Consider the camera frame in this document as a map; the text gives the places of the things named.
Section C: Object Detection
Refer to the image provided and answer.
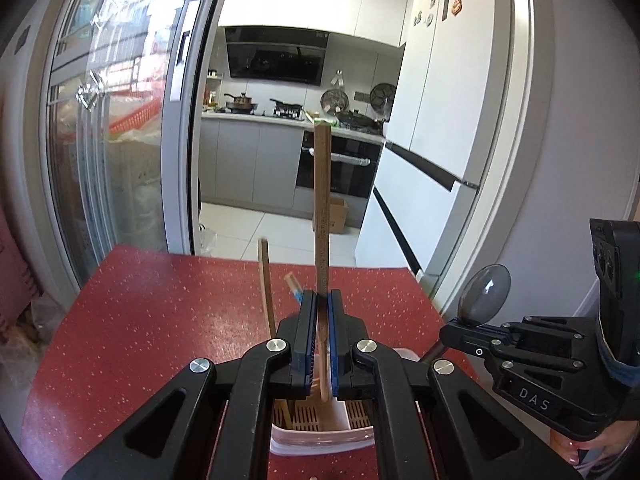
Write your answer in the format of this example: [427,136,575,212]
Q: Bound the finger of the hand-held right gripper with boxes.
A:
[439,321,583,376]
[500,316,587,347]

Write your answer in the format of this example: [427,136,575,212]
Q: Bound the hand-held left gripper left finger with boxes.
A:
[62,290,319,480]

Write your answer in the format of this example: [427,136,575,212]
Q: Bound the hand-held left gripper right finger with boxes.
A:
[327,290,583,480]

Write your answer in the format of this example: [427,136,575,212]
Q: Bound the dark translucent plastic spoon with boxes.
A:
[424,264,512,362]

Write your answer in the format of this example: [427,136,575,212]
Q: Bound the blue checkered wooden chopstick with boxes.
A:
[284,272,305,306]

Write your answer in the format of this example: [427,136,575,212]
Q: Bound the plain wooden chopstick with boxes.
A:
[313,124,333,403]
[257,238,297,432]

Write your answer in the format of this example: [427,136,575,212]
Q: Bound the beige plastic utensil holder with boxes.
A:
[270,347,421,457]

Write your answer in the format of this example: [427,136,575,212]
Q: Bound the person's right hand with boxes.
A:
[549,417,640,480]

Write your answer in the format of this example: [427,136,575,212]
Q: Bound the open cardboard box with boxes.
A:
[325,196,349,235]

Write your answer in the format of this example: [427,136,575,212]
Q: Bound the grey lower kitchen cabinets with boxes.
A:
[199,112,305,213]

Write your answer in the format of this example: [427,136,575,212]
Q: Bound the black wok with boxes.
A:
[335,110,386,128]

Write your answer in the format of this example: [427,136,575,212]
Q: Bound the white refrigerator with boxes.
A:
[354,0,511,281]

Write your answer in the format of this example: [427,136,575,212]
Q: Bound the black frying pan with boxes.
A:
[269,98,305,116]

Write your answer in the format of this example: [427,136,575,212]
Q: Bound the cardboard box behind glass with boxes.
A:
[107,140,166,201]

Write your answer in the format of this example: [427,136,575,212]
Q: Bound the round metal steamer rack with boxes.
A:
[370,82,397,110]
[320,89,349,115]

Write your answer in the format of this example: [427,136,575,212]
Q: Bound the cooking pot with lid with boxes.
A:
[223,92,259,112]

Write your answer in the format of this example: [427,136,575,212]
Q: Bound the black range hood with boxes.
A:
[224,26,330,86]

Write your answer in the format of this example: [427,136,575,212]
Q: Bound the sliding glass door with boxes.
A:
[45,0,233,281]

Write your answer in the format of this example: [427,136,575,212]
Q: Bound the white upper kitchen cabinets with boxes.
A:
[217,0,416,48]

